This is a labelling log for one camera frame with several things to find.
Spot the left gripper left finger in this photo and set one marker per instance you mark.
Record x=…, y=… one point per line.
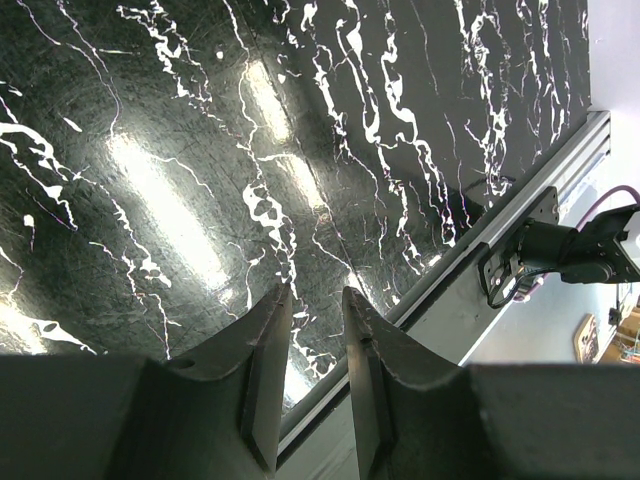
x=213, y=412

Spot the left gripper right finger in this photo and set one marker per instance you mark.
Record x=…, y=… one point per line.
x=415, y=413

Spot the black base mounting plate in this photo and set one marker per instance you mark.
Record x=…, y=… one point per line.
x=447, y=312

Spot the aluminium frame rail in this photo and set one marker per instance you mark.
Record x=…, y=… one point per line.
x=570, y=165

